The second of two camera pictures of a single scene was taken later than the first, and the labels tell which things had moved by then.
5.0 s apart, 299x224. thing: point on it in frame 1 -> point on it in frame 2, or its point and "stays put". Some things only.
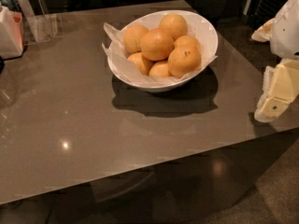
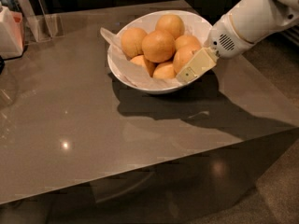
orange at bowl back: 175,24 stays put
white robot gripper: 286,32 -> 224,38
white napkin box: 11,34 stays put
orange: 156,44 stays put
